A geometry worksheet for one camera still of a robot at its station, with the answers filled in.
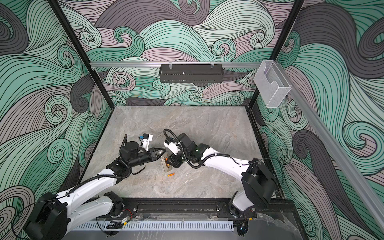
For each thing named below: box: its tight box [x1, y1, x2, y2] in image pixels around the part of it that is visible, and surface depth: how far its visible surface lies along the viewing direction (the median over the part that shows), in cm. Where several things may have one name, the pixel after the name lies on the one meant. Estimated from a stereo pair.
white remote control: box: [160, 156, 173, 173], surface depth 77 cm
